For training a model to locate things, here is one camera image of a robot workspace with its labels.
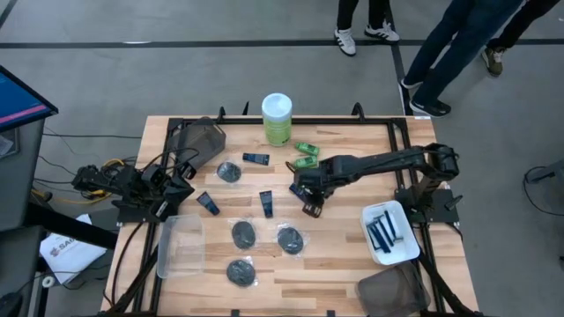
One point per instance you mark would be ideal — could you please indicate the monitor with blue screen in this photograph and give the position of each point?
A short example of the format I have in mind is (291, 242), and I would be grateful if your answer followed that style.
(17, 103)

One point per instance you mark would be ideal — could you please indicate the small green bottle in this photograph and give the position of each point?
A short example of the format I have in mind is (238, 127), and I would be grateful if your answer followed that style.
(307, 149)
(305, 162)

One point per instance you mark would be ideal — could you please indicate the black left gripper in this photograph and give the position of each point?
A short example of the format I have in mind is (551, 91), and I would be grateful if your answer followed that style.
(164, 198)

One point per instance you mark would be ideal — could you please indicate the grey cabinet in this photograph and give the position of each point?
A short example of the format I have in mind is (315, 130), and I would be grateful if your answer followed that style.
(22, 176)

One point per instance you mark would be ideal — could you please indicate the green disinfecting wipes canister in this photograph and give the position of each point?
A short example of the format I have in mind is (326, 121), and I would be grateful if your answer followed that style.
(276, 127)

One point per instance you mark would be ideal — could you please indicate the clear plastic bin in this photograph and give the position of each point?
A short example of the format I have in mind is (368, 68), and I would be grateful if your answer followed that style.
(180, 255)

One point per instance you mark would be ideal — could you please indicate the white tape roll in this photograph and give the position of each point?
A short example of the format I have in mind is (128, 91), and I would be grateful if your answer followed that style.
(44, 279)

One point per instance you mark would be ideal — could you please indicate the black aluminium table frame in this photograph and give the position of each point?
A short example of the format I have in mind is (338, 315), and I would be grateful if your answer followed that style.
(286, 120)

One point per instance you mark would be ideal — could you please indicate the white printed paper sheet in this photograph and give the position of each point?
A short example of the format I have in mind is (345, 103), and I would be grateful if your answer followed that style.
(66, 260)

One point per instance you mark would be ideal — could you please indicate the black diagonal beam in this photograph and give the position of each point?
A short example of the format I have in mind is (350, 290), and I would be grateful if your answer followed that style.
(70, 225)

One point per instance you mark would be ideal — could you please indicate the black item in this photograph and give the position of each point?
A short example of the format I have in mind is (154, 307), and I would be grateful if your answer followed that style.
(243, 234)
(291, 240)
(229, 171)
(241, 272)

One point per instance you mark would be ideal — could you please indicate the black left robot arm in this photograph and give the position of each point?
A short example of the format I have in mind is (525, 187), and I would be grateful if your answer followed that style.
(128, 185)

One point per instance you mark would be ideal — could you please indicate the black computer mouse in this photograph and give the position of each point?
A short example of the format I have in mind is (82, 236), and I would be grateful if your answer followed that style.
(9, 304)

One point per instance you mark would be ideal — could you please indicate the white plastic bin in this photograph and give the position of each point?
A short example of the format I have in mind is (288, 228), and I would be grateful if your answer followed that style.
(407, 251)

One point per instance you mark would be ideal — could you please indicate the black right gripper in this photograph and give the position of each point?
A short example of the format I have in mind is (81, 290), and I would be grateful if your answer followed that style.
(321, 176)

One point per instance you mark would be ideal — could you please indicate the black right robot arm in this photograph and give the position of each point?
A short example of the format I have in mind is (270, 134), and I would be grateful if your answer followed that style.
(383, 164)

